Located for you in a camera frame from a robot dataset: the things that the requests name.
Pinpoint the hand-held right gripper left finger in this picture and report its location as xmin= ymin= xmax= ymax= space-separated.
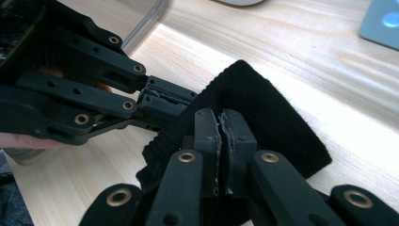
xmin=194 ymin=107 xmax=222 ymax=198

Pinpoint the black sock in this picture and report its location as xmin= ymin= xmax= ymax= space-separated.
xmin=136 ymin=59 xmax=333 ymax=226

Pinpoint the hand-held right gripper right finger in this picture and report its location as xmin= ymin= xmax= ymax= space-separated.
xmin=220 ymin=108 xmax=258 ymax=196

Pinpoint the blue perforated plastic basket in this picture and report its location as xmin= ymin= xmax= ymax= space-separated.
xmin=358 ymin=0 xmax=399 ymax=51

